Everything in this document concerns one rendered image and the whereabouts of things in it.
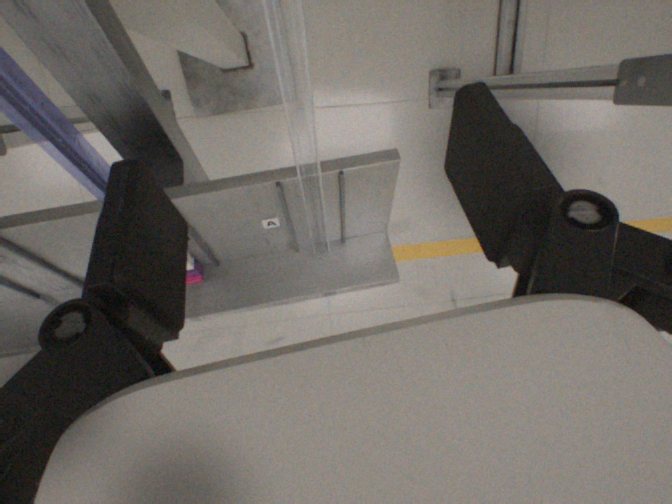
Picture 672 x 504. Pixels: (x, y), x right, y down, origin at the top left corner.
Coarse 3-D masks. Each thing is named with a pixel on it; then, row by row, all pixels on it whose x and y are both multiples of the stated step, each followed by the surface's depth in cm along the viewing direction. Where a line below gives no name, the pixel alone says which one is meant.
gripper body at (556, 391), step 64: (448, 320) 6; (512, 320) 6; (576, 320) 6; (640, 320) 6; (192, 384) 6; (256, 384) 6; (320, 384) 6; (384, 384) 6; (448, 384) 5; (512, 384) 5; (576, 384) 5; (640, 384) 5; (64, 448) 6; (128, 448) 6; (192, 448) 5; (256, 448) 5; (320, 448) 5; (384, 448) 5; (448, 448) 5; (512, 448) 5; (576, 448) 5; (640, 448) 5
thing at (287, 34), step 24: (264, 0) 13; (288, 0) 14; (288, 24) 14; (288, 48) 15; (288, 72) 16; (288, 96) 17; (312, 96) 18; (288, 120) 19; (312, 120) 19; (312, 144) 20; (312, 168) 22; (312, 192) 24; (312, 216) 27; (312, 240) 31
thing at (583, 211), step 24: (576, 192) 8; (552, 216) 8; (576, 216) 8; (600, 216) 8; (552, 240) 7; (576, 240) 7; (600, 240) 7; (552, 264) 7; (576, 264) 7; (600, 264) 7; (528, 288) 7; (552, 288) 7; (576, 288) 7; (600, 288) 7
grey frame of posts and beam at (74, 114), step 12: (60, 108) 51; (72, 108) 53; (0, 120) 40; (72, 120) 55; (84, 120) 58; (12, 132) 42; (84, 132) 56; (96, 132) 60; (12, 144) 41; (24, 144) 43
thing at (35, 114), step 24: (0, 48) 14; (0, 72) 14; (24, 72) 15; (0, 96) 15; (24, 96) 15; (24, 120) 16; (48, 120) 16; (48, 144) 17; (72, 144) 18; (72, 168) 19; (96, 168) 19; (96, 192) 21
